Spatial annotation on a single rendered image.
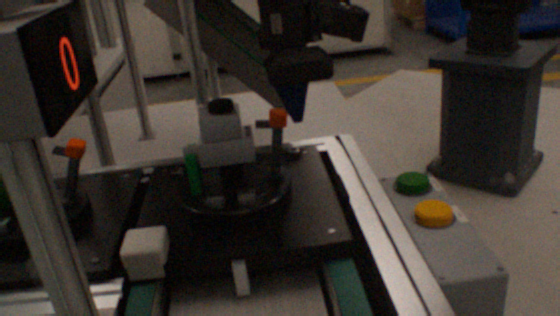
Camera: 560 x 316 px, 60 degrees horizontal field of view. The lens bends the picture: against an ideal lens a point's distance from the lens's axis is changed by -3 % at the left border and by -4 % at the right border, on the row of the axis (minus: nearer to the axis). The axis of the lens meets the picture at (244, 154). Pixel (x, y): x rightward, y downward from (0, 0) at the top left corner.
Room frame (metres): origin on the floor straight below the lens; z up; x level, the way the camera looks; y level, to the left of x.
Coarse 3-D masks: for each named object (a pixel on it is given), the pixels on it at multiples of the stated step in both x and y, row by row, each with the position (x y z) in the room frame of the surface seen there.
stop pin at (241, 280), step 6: (234, 264) 0.41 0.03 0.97; (240, 264) 0.41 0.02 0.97; (234, 270) 0.41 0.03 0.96; (240, 270) 0.41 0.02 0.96; (246, 270) 0.41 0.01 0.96; (234, 276) 0.41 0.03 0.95; (240, 276) 0.41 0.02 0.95; (246, 276) 0.41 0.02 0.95; (240, 282) 0.41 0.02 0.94; (246, 282) 0.41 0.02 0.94; (240, 288) 0.41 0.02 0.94; (246, 288) 0.41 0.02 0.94; (240, 294) 0.41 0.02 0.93; (246, 294) 0.41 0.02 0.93
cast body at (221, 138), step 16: (208, 112) 0.54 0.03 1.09; (224, 112) 0.53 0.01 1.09; (208, 128) 0.52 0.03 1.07; (224, 128) 0.52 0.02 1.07; (240, 128) 0.52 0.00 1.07; (208, 144) 0.52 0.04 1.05; (224, 144) 0.52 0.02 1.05; (240, 144) 0.52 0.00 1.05; (208, 160) 0.52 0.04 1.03; (224, 160) 0.52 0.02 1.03; (240, 160) 0.52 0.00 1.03
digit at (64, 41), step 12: (48, 24) 0.33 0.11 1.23; (60, 24) 0.36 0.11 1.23; (60, 36) 0.35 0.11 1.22; (72, 36) 0.38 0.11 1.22; (60, 48) 0.34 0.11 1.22; (72, 48) 0.37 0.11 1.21; (60, 60) 0.34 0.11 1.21; (72, 60) 0.36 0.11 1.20; (60, 72) 0.33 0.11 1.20; (72, 72) 0.36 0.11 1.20; (72, 84) 0.35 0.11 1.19; (84, 84) 0.38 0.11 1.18; (72, 96) 0.34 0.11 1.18
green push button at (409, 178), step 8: (400, 176) 0.53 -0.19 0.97; (408, 176) 0.53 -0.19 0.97; (416, 176) 0.52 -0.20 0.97; (424, 176) 0.52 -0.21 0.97; (400, 184) 0.51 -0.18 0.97; (408, 184) 0.51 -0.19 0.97; (416, 184) 0.51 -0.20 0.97; (424, 184) 0.50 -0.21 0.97; (408, 192) 0.50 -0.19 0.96; (416, 192) 0.50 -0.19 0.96
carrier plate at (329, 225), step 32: (288, 160) 0.62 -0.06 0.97; (320, 160) 0.61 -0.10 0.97; (160, 192) 0.58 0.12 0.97; (320, 192) 0.52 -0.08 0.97; (160, 224) 0.50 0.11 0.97; (192, 224) 0.49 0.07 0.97; (256, 224) 0.47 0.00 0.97; (288, 224) 0.46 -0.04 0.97; (320, 224) 0.46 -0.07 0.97; (192, 256) 0.43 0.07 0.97; (224, 256) 0.42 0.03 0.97; (256, 256) 0.42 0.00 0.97; (288, 256) 0.42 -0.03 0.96; (320, 256) 0.42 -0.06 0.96
